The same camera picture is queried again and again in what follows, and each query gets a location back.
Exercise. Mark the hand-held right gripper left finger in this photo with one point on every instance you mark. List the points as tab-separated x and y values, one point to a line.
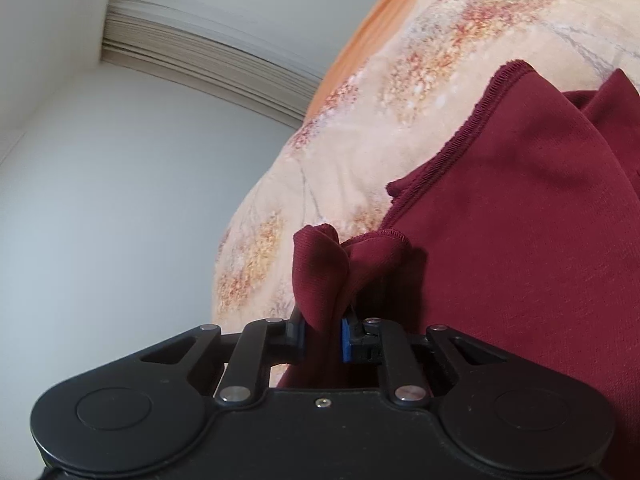
301	334

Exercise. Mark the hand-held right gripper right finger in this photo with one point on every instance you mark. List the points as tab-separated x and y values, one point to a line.
345	344

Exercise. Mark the dark red knit garment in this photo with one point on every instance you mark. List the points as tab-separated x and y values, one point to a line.
515	240

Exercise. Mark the floral beige bedspread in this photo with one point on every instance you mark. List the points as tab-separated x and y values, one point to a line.
400	60

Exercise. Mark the beige pleated curtain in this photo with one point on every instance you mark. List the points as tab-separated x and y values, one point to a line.
210	55

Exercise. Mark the orange bed sheet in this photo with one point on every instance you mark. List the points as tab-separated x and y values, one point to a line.
365	35

